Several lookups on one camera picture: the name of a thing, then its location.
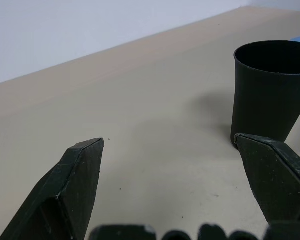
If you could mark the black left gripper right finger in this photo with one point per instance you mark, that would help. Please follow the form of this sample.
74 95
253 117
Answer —
272 180

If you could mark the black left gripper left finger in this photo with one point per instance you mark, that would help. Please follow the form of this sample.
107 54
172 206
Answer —
75 180

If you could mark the black plastic cup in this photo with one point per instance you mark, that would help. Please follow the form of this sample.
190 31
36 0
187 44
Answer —
262 105

